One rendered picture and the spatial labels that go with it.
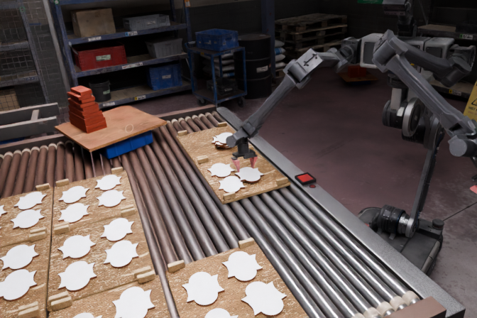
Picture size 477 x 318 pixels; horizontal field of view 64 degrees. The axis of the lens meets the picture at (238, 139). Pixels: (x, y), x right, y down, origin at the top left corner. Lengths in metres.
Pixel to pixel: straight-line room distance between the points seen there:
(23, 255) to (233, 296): 0.83
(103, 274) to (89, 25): 4.72
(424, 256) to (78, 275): 1.94
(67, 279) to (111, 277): 0.15
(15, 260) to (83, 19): 4.51
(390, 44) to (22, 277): 1.54
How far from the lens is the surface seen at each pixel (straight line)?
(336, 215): 1.70
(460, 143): 1.41
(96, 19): 5.92
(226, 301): 1.32
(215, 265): 1.43
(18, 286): 1.59
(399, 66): 1.51
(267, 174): 1.93
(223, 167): 1.99
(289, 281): 1.39
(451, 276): 2.94
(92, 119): 2.42
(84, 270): 1.54
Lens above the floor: 1.90
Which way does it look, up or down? 25 degrees down
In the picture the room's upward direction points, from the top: 4 degrees counter-clockwise
